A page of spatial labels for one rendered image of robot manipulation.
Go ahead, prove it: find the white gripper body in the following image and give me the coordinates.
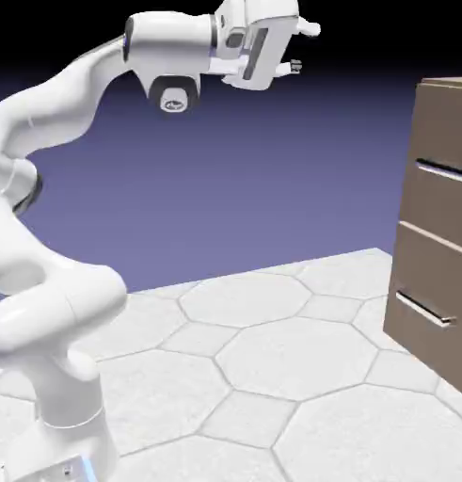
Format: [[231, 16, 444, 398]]
[[221, 0, 301, 91]]

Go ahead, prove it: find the brown wooden cabinet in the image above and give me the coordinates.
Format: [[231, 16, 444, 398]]
[[382, 76, 462, 397]]

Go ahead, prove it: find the brown drawer front with dark handle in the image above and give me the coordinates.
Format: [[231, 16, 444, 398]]
[[398, 83, 462, 251]]

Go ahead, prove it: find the dark metal drawer handle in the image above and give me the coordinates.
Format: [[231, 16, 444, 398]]
[[415, 158, 462, 180]]

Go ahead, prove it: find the brown drawer front with silver handle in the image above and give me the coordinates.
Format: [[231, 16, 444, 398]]
[[383, 222, 462, 396]]

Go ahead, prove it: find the silver metal drawer handle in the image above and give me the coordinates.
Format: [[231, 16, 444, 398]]
[[394, 290, 457, 328]]

